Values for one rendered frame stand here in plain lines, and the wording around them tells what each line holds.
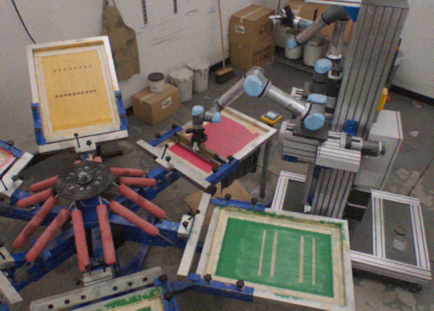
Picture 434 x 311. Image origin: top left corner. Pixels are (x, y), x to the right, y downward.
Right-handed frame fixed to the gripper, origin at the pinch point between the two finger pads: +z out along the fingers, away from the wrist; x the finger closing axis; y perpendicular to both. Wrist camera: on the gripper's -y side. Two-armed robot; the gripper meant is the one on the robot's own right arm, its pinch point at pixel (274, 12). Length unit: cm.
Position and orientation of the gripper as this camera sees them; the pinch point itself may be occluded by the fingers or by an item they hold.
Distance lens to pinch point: 316.4
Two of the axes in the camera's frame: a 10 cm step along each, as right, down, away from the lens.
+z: -7.3, -4.3, 5.3
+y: 0.8, 7.1, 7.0
